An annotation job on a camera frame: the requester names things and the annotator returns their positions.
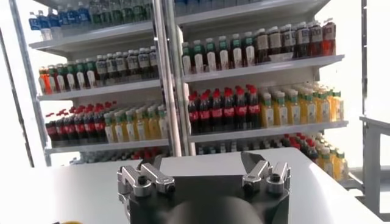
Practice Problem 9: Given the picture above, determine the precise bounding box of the dark window frame post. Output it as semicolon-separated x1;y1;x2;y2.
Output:
0;29;35;168
361;0;368;116

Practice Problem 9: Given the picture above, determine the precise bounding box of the red tea bottle white cap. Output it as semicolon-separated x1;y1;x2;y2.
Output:
38;67;53;94
322;18;337;56

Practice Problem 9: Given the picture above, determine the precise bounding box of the grey metal shelf rack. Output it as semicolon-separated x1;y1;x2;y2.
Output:
9;0;183;167
152;0;350;183

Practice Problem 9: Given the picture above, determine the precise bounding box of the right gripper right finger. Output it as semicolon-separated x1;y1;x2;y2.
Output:
239;151;291;195

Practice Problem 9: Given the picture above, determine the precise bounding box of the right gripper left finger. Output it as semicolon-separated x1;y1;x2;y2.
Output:
117;154;176;197

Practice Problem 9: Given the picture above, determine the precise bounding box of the dark drink bottle beige label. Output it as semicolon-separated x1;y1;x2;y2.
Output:
268;26;283;63
255;29;269;65

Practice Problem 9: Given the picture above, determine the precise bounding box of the cola bottle red cap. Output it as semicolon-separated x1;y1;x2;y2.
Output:
93;105;107;143
210;89;224;133
234;86;248;131
55;113;68;142
65;111;77;143
84;107;97;143
222;88;236;132
45;114;59;142
188;93;200;135
199;91;211;134
74;109;87;143
246;85;261;130

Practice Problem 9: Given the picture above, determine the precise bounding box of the dark drink bottle black-white label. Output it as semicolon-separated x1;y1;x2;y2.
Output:
127;50;140;82
115;52;128;83
282;24;296;60
309;20;324;58
137;48;151;80
105;54;118;85
295;21;311;58
96;55;107;86
148;46;160;79

